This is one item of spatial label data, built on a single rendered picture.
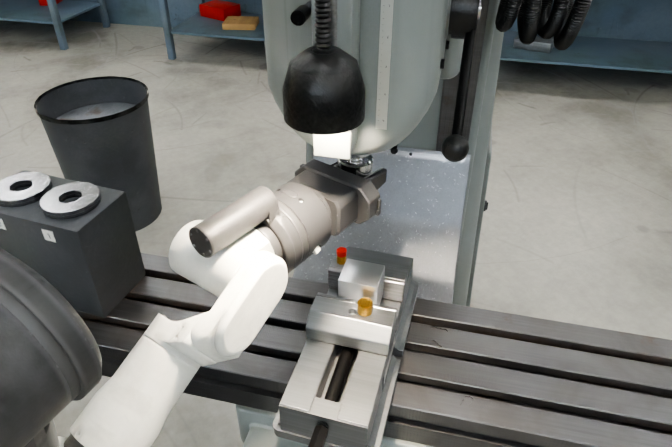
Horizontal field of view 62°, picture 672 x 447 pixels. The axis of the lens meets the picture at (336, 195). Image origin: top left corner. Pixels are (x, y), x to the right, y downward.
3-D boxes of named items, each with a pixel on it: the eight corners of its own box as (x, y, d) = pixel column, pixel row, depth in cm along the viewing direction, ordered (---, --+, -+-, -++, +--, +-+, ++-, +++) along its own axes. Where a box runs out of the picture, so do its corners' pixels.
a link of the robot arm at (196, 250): (312, 274, 65) (243, 333, 57) (246, 242, 70) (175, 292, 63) (308, 191, 59) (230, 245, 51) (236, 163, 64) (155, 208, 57)
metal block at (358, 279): (376, 317, 84) (377, 287, 81) (337, 309, 86) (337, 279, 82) (383, 293, 88) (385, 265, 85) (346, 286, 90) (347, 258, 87)
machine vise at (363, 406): (376, 463, 73) (380, 412, 67) (270, 434, 77) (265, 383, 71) (418, 287, 101) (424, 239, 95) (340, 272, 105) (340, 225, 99)
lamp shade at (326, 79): (282, 135, 47) (277, 64, 43) (285, 100, 53) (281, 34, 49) (367, 134, 47) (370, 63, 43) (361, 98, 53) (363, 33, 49)
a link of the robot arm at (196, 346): (298, 275, 60) (225, 388, 55) (239, 246, 65) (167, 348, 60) (275, 247, 55) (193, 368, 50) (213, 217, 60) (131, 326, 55)
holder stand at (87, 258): (104, 319, 95) (74, 225, 84) (3, 290, 101) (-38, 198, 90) (147, 274, 104) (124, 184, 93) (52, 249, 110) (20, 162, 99)
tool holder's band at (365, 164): (332, 169, 72) (332, 162, 72) (344, 152, 76) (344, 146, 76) (367, 175, 71) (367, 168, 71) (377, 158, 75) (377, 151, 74)
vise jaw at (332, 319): (388, 357, 79) (389, 337, 77) (305, 338, 82) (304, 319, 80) (396, 326, 84) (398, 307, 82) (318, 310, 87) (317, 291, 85)
